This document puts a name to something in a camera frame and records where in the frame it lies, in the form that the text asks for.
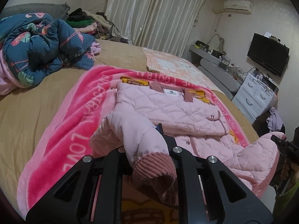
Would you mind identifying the purple cloth on chair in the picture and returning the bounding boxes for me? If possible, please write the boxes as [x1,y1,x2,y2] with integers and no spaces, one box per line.
[266,107,285,133]

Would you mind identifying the blue flamingo print duvet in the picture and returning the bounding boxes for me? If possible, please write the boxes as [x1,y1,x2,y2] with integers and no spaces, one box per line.
[1,13,101,96]

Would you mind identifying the grey wall shelf desk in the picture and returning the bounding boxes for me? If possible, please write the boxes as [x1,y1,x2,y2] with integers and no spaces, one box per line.
[189,45,241,100]

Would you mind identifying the white air conditioner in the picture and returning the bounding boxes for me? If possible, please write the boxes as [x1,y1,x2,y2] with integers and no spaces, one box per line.
[224,0,253,15]

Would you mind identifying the grey headboard cushion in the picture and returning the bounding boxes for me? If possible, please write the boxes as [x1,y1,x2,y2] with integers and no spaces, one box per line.
[1,3,70,20]

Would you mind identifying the black wall television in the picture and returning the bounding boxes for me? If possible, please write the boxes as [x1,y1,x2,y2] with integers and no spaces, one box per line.
[247,33,290,77]

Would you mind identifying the peach patterned blanket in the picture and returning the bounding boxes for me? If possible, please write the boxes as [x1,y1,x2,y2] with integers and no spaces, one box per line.
[142,48,224,94]

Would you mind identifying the pile of folded clothes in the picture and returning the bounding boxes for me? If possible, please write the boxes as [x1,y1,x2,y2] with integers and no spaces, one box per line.
[66,8,130,44]

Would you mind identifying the pink quilted jacket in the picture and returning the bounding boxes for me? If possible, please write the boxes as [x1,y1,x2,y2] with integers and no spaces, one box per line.
[90,81,279,206]

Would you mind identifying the tan bed sheet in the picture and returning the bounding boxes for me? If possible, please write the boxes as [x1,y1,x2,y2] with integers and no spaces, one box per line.
[1,40,259,215]

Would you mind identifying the green sleeve forearm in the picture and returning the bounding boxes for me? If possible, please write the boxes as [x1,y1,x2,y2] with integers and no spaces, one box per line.
[273,181,299,218]

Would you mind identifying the pink football fleece blanket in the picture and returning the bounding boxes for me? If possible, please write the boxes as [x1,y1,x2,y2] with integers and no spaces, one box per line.
[17,65,249,217]

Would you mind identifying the white drawer cabinet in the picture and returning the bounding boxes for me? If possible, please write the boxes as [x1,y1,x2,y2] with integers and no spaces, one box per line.
[232,73,278,124]

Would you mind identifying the striped beige curtain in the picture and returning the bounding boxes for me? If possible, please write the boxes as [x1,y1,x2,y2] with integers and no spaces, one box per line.
[105,0,206,57]

